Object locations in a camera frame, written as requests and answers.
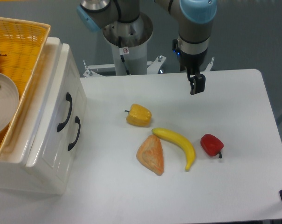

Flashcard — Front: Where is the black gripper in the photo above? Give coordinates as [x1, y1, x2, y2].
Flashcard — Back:
[172, 38, 207, 95]

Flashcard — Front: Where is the black top drawer handle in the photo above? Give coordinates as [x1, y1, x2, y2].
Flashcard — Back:
[57, 92, 73, 133]

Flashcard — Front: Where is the black drawer handle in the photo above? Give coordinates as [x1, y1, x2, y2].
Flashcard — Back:
[68, 116, 81, 151]
[57, 92, 73, 133]

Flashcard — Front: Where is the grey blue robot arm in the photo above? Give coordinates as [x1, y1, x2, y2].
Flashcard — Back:
[77, 0, 217, 95]

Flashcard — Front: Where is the white drawer cabinet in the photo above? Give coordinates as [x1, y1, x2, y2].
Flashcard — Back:
[0, 37, 87, 194]

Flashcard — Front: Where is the yellow banana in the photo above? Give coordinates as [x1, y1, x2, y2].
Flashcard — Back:
[151, 127, 196, 172]

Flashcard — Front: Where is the yellow bell pepper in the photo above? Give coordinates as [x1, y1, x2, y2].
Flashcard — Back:
[125, 104, 152, 127]

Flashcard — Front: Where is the red bell pepper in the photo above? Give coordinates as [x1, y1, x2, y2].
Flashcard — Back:
[200, 134, 224, 159]

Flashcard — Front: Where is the triangular bread pastry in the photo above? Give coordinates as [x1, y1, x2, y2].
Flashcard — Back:
[136, 135, 164, 176]

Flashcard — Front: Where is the yellow woven basket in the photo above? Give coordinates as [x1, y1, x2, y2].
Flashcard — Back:
[0, 17, 51, 156]

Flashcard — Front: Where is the grey round plate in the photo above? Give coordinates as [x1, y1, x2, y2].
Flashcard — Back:
[0, 73, 19, 132]

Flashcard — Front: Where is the white base bracket frame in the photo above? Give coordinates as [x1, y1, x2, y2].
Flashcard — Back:
[82, 55, 215, 78]

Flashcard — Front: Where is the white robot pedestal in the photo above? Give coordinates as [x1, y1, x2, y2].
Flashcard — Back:
[103, 13, 153, 76]

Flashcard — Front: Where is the black lower drawer handle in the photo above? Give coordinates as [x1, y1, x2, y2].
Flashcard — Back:
[68, 116, 81, 151]

